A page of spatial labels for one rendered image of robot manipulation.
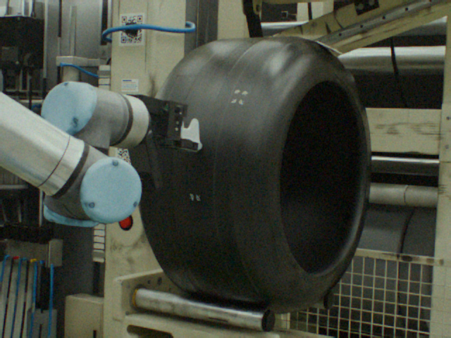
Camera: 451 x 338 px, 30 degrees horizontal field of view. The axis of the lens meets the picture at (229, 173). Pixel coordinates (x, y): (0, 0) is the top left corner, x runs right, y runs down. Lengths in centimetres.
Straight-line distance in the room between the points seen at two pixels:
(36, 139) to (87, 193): 10
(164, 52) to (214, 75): 33
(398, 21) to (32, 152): 117
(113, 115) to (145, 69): 63
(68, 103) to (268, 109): 45
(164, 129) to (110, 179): 33
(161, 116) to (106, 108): 18
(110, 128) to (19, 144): 24
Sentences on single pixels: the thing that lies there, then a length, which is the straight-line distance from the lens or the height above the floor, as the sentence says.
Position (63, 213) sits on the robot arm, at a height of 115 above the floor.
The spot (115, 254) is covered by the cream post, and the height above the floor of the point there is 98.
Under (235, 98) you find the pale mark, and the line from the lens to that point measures 158.
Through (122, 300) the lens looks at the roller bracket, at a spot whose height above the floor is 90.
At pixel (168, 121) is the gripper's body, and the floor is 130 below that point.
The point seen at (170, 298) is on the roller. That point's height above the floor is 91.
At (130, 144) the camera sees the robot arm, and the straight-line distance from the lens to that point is 138.
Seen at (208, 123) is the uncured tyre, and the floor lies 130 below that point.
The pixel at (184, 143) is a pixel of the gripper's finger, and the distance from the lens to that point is 147.
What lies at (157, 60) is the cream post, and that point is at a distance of 194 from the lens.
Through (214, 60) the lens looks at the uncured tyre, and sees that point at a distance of 170.
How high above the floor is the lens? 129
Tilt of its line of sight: 3 degrees down
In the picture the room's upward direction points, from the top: 2 degrees clockwise
